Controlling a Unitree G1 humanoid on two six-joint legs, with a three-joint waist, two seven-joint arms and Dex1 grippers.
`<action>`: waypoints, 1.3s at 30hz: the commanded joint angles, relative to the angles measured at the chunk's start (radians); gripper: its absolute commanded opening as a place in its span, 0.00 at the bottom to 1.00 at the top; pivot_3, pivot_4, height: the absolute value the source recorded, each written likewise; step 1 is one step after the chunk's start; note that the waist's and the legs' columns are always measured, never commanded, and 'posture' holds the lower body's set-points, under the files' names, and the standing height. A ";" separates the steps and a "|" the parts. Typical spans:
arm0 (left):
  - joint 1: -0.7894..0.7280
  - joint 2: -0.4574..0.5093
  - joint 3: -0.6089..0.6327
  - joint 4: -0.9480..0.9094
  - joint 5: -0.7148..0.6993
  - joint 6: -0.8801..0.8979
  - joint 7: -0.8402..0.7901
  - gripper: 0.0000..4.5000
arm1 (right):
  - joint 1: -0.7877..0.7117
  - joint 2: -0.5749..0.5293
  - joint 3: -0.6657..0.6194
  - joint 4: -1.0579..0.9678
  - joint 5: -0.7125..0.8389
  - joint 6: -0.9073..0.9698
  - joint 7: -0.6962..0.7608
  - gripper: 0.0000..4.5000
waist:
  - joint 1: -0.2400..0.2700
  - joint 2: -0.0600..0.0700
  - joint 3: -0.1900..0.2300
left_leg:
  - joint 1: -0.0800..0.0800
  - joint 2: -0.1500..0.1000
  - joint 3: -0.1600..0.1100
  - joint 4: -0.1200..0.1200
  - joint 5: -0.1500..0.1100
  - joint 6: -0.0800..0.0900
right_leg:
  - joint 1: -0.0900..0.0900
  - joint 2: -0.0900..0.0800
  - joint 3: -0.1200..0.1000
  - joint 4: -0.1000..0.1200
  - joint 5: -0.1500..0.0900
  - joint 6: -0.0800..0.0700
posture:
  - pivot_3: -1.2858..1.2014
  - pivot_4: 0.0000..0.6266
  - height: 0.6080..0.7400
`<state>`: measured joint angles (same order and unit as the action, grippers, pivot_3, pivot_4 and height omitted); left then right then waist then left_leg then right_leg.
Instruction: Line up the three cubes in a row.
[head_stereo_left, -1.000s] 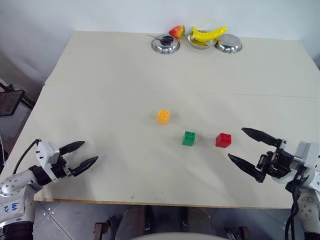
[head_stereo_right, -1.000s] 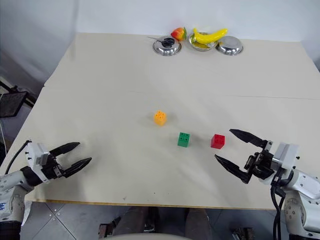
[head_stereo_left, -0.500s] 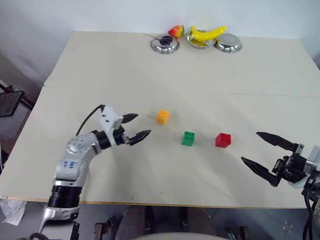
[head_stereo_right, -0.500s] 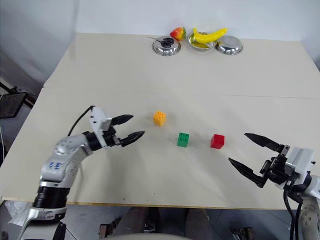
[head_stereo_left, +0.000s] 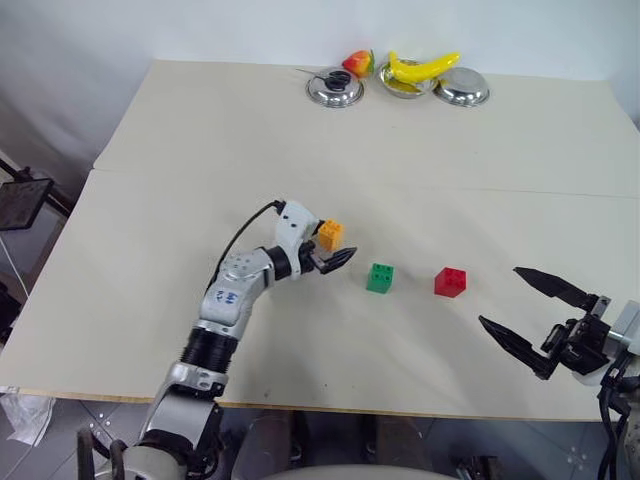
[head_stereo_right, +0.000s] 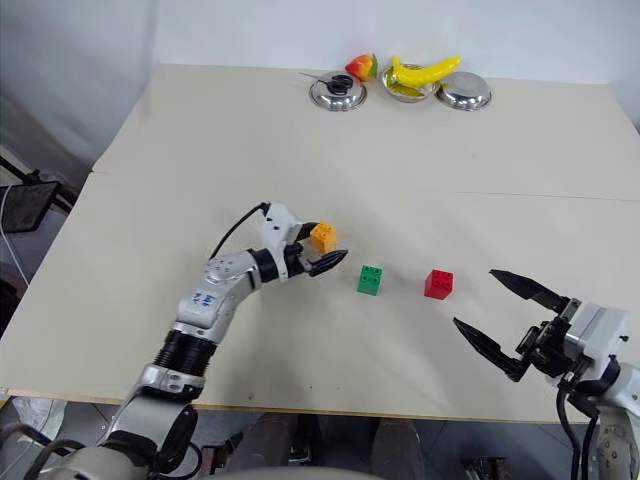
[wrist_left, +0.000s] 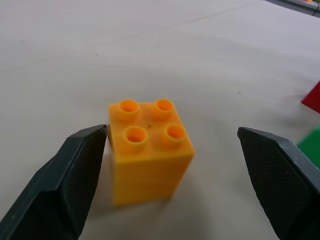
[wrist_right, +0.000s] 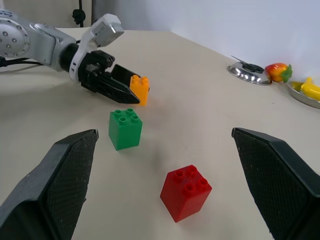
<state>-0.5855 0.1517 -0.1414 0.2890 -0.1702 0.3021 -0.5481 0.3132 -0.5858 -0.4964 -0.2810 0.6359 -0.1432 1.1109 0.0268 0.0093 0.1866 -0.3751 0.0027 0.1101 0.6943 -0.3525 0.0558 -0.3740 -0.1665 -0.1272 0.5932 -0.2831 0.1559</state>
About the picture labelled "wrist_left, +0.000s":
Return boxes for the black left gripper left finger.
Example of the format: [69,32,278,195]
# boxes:
[0,124,108,240]

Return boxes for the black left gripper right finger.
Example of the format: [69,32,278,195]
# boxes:
[237,126,320,240]

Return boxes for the orange studded building block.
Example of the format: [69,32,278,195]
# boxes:
[108,98,195,207]

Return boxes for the green building block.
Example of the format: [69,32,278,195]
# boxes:
[297,125,320,172]

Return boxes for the red building block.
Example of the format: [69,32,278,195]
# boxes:
[300,80,320,113]

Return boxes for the black cable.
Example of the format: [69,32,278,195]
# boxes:
[307,0,320,16]

